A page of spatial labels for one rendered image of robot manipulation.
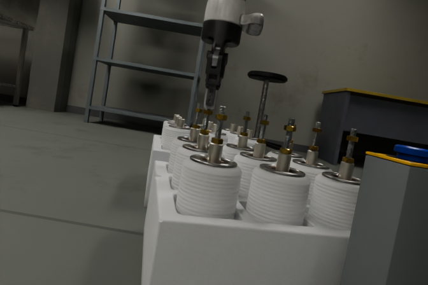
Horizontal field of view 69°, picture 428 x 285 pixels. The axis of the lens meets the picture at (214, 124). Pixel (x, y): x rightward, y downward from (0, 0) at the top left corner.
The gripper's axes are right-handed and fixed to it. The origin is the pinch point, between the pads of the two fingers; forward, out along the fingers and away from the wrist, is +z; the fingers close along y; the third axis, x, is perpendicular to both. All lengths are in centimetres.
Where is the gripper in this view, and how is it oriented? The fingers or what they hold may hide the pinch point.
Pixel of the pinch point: (210, 98)
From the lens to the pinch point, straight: 60.7
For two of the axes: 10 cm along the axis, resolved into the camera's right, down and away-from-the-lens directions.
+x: 9.8, 1.7, -0.4
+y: -0.5, 0.5, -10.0
